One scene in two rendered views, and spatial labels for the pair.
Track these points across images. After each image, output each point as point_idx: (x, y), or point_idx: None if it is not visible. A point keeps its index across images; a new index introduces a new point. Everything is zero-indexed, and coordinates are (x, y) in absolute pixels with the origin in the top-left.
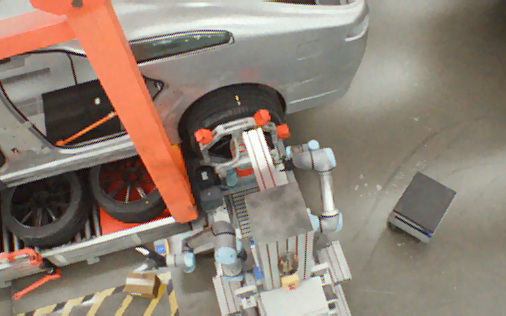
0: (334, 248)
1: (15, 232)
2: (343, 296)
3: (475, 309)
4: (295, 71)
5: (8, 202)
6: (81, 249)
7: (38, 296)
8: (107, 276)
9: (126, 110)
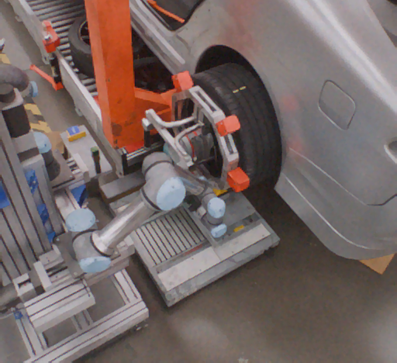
0: (78, 292)
1: (72, 25)
2: (54, 362)
3: None
4: (307, 126)
5: None
6: (71, 81)
7: (37, 84)
8: (64, 126)
9: None
